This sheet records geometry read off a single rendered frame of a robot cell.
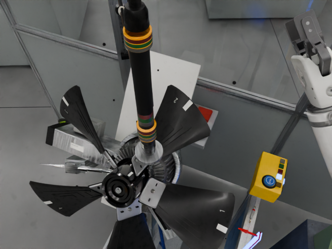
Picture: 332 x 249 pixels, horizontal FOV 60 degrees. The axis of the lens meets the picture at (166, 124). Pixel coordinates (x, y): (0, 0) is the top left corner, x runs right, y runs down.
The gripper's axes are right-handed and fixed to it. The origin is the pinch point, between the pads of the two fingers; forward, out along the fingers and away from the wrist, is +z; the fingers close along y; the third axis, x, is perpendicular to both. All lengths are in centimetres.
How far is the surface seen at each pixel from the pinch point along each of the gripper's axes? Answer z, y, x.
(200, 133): -16.2, 19.7, -28.3
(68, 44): 44, 100, -95
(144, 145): -10.7, 3.3, -38.3
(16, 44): 92, 184, -188
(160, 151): -14.5, 8.1, -36.9
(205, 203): -39, 26, -37
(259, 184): -48, 47, -21
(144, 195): -29, 23, -54
